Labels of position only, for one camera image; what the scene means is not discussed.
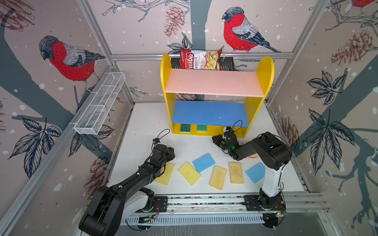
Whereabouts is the orange yellow sponge tilted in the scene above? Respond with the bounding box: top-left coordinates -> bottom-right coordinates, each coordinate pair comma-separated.
209,166 -> 227,190

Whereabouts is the light green sponge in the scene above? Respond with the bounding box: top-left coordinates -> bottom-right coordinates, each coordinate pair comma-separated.
197,125 -> 207,132

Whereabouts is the blue sponge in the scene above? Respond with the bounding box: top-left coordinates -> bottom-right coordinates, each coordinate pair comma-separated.
246,162 -> 265,184
193,153 -> 215,173

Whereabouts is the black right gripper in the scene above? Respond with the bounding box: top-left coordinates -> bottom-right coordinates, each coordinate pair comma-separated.
211,135 -> 231,153

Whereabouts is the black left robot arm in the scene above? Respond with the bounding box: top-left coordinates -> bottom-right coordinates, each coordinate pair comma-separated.
78,138 -> 175,236

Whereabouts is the yellow shelf unit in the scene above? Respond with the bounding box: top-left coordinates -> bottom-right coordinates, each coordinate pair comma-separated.
160,54 -> 275,138

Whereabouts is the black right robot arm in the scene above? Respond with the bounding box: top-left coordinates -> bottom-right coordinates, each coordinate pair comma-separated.
212,126 -> 292,209

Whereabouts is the aluminium rail frame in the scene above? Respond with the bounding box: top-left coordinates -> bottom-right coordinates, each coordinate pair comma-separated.
84,192 -> 328,216

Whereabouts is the red cassava chips bag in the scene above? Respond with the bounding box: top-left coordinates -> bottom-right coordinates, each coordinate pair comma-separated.
180,49 -> 222,70

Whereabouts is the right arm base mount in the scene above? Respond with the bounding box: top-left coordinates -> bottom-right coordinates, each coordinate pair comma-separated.
244,195 -> 286,211

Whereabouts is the dark green sponge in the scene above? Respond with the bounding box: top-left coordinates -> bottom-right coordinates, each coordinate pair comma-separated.
180,124 -> 191,133

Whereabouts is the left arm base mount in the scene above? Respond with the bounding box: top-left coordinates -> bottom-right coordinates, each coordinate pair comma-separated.
124,188 -> 168,214

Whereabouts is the black wire basket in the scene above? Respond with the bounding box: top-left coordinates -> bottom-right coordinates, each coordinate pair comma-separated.
171,57 -> 235,71

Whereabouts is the tan sponge upright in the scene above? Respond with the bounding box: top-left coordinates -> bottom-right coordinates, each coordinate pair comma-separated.
228,162 -> 244,184

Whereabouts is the round smiley face sponge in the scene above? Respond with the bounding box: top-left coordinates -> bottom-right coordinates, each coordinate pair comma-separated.
248,153 -> 259,158

